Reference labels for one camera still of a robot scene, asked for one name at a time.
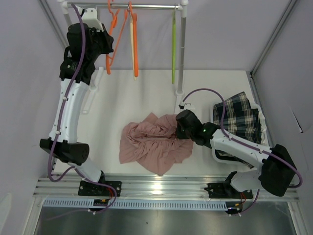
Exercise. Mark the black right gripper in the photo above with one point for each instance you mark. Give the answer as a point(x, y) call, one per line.
point(179, 134)

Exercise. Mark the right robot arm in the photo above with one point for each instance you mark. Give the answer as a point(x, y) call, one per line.
point(274, 167)

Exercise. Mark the white clothes rack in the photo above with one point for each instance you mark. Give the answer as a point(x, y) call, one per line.
point(119, 26)

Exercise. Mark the white laundry basket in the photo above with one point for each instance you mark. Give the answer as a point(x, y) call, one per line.
point(221, 156)

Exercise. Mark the pink pleated skirt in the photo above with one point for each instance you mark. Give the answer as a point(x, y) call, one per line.
point(153, 144)

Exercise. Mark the slotted cable duct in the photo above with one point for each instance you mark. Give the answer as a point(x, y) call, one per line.
point(201, 205)

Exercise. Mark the green plastic hanger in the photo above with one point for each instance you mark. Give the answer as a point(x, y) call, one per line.
point(173, 67)

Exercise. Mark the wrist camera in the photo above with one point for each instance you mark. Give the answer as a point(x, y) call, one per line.
point(186, 106)
point(90, 18)

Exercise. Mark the navy plaid skirt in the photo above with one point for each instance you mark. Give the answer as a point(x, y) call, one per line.
point(240, 118)

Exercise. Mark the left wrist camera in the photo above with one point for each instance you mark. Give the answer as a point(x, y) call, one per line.
point(90, 18)

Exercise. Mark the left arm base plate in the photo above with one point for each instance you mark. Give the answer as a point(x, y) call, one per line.
point(89, 189)

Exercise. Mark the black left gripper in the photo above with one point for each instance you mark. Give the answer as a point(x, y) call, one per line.
point(104, 35)

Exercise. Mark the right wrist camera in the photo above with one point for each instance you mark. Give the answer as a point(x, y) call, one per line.
point(186, 106)

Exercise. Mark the aluminium mounting rail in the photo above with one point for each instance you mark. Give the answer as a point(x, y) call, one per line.
point(135, 186)

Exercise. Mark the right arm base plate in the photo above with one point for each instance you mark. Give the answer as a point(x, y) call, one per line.
point(225, 191)

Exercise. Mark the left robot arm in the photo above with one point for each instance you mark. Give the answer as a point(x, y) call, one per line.
point(62, 142)

